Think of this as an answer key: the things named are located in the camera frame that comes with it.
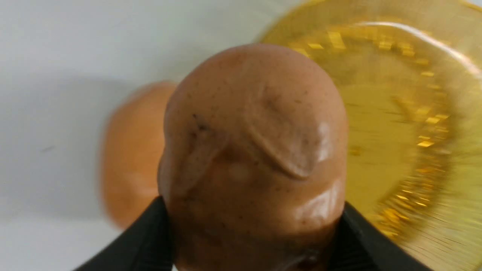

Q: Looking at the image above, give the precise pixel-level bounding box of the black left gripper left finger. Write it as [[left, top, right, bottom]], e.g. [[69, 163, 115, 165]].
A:
[[76, 197, 174, 271]]

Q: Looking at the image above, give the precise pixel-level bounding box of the orange toy potato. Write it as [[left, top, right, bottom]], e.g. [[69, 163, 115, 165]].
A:
[[159, 44, 348, 271], [100, 81, 176, 229]]

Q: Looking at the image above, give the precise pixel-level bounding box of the amber ribbed plastic plate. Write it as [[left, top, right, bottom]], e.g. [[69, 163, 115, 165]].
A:
[[260, 0, 482, 271]]

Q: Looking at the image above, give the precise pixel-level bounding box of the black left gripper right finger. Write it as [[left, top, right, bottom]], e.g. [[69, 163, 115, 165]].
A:
[[331, 202, 430, 271]]

